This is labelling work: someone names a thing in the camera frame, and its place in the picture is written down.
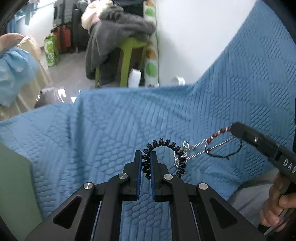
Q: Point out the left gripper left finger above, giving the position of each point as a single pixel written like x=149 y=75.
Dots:
x=93 y=212

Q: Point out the rolled green dotted mat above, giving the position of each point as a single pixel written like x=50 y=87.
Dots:
x=151 y=64

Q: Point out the pile of clothes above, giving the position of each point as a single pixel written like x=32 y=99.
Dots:
x=95 y=8

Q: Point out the person's right hand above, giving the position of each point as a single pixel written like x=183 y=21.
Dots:
x=276 y=203

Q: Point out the green plastic stool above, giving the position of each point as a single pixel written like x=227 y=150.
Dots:
x=127 y=47

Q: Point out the light blue bed sheet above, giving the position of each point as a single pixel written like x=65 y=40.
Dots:
x=18 y=67

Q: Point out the red suitcase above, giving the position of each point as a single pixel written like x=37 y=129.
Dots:
x=63 y=35

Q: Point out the grey blanket on stool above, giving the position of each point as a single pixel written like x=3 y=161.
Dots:
x=105 y=37

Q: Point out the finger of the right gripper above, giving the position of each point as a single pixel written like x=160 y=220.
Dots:
x=262 y=143

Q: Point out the green shopping bag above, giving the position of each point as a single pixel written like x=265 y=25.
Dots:
x=51 y=50

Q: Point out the green open gift box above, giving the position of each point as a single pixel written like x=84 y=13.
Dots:
x=20 y=213

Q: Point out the blue textured sofa cover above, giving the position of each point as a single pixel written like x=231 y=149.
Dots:
x=188 y=126

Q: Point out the grey black suitcase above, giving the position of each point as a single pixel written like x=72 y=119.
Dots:
x=69 y=13

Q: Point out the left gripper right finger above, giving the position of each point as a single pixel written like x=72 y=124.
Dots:
x=197 y=211

